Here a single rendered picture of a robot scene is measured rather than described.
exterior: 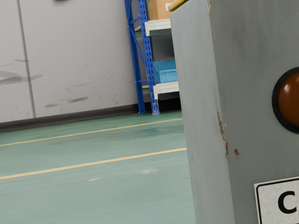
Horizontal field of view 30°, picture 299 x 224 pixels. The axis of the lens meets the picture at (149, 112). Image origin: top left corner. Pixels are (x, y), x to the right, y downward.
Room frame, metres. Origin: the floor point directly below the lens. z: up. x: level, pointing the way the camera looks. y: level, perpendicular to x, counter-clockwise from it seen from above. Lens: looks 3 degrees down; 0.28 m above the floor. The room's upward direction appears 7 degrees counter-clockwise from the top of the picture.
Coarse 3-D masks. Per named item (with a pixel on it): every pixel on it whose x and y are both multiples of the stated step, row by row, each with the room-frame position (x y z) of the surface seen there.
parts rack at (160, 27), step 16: (128, 0) 5.25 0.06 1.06; (144, 0) 4.69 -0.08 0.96; (128, 16) 5.22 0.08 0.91; (144, 16) 4.69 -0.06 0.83; (144, 32) 4.69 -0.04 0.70; (160, 32) 5.31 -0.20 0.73; (144, 48) 4.71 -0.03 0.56; (144, 64) 4.84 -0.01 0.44; (144, 80) 4.98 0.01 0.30; (144, 112) 5.21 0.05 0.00
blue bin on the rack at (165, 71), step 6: (162, 60) 5.25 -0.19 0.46; (168, 60) 5.26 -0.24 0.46; (174, 60) 5.28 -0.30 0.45; (156, 66) 5.23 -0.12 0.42; (162, 66) 5.25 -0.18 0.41; (168, 66) 5.26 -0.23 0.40; (174, 66) 5.27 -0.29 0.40; (156, 72) 4.79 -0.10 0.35; (162, 72) 4.75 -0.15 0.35; (168, 72) 4.77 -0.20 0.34; (174, 72) 4.78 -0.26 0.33; (156, 78) 4.86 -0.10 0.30; (162, 78) 4.76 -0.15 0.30; (168, 78) 4.77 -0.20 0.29; (174, 78) 4.78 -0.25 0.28
